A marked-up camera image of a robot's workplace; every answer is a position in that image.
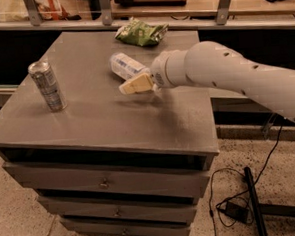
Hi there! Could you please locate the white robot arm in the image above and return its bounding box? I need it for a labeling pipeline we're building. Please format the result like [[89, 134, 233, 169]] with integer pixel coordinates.
[[120, 41, 295, 123]]

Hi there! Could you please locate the grey drawer cabinet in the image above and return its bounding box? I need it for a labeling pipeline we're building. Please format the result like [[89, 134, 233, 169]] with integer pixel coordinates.
[[0, 31, 219, 236]]

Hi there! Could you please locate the black power adapter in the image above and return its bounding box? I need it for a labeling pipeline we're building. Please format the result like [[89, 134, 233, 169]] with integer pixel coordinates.
[[224, 201, 249, 223]]

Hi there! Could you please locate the black power cable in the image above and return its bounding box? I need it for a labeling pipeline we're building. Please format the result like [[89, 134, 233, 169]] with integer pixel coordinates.
[[203, 121, 291, 236]]

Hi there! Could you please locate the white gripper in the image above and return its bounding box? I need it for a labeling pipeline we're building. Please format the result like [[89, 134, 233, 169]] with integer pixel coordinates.
[[119, 50, 187, 94]]

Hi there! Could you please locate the black metal floor bar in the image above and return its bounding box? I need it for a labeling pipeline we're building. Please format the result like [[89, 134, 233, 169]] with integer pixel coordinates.
[[244, 167, 295, 236]]

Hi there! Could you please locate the clear plastic bottle blue label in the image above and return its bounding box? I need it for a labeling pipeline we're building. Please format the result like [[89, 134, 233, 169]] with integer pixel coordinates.
[[109, 52, 150, 80]]

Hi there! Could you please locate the metal railing frame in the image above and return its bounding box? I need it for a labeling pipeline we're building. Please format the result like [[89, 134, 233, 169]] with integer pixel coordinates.
[[0, 0, 295, 31]]

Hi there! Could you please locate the silver drink can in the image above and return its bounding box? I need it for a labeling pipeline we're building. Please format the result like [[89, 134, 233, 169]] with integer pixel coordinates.
[[27, 60, 67, 112]]

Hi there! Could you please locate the green snack bag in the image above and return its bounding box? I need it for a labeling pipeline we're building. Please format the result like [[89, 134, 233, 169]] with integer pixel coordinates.
[[115, 18, 169, 47]]

